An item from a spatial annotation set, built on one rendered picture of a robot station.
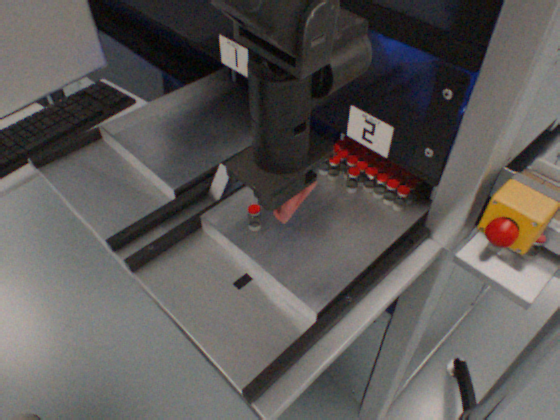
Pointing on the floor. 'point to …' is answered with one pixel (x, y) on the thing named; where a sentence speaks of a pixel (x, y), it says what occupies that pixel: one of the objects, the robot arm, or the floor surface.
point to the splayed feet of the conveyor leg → (463, 385)
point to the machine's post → (469, 175)
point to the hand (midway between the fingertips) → (281, 214)
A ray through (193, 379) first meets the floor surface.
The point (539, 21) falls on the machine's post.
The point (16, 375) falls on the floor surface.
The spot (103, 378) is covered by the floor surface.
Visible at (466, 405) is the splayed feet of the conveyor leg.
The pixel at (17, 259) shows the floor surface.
